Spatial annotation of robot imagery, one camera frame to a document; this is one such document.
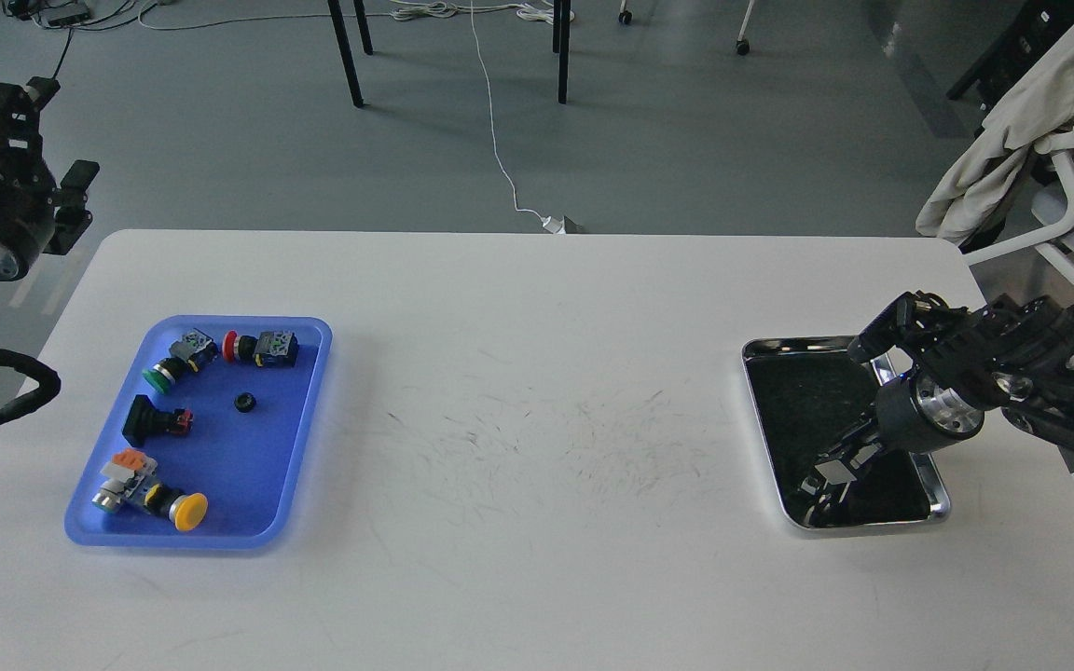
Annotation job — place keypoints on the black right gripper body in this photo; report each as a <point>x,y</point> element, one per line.
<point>917,415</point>

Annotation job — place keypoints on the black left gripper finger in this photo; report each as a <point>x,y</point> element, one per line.
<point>69,200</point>
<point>21,142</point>

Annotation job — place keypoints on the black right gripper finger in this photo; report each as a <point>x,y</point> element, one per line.
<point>853,505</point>
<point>849,461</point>

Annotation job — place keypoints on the small black gear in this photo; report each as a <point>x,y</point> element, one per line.
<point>244,402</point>

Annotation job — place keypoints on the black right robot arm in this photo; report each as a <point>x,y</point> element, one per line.
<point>1016,358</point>

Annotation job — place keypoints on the silver metal tray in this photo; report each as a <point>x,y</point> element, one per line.
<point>808,393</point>

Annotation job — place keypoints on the black square push button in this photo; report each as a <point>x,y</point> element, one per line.
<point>144,420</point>

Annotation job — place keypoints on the blue plastic tray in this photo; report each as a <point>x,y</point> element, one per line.
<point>246,465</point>

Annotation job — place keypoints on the white chair with beige cloth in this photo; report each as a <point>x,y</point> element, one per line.
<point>1034,119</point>

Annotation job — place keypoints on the black table leg left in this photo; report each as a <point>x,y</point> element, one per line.
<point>344,44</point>

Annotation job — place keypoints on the black table leg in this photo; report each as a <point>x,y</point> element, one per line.
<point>560,44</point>
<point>344,44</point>

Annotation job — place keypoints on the white power adapter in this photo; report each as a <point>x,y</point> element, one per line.
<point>561,225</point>

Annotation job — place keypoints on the black table leg right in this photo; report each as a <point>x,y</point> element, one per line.
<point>560,44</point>

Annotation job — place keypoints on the green push button switch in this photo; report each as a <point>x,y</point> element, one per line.
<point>189,354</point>

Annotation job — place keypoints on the red push button switch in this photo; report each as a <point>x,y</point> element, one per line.
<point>270,349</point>

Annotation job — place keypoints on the yellow push button switch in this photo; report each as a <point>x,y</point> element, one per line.
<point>131,478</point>

